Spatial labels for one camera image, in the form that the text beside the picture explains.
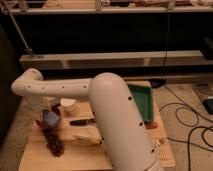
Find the blue box on floor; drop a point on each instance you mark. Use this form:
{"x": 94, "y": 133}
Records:
{"x": 208, "y": 104}

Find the orange carrot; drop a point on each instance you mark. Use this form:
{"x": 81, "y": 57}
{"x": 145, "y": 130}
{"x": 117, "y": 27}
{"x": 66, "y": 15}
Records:
{"x": 151, "y": 125}

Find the black handled knife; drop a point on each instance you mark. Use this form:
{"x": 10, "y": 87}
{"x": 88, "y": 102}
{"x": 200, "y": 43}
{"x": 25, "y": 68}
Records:
{"x": 82, "y": 122}

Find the wooden cutting board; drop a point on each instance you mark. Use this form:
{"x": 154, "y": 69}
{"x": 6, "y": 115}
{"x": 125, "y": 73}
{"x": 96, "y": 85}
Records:
{"x": 82, "y": 148}

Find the brown grape bunch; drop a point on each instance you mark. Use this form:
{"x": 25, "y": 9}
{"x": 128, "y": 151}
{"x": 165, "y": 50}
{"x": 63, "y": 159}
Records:
{"x": 54, "y": 144}

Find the grey metal shelf beam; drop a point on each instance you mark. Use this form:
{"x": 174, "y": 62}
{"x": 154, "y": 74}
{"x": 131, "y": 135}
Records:
{"x": 114, "y": 60}

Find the green plastic tray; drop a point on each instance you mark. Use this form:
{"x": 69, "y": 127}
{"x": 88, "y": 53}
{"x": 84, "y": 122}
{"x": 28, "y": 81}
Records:
{"x": 143, "y": 96}

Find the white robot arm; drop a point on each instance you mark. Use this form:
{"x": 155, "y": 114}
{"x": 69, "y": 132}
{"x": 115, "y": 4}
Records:
{"x": 118, "y": 119}

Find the silver fork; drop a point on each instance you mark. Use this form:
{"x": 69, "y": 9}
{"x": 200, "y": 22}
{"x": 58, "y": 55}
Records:
{"x": 160, "y": 142}

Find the white cup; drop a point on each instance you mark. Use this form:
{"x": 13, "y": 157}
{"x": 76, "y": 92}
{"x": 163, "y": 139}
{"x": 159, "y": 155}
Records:
{"x": 69, "y": 105}

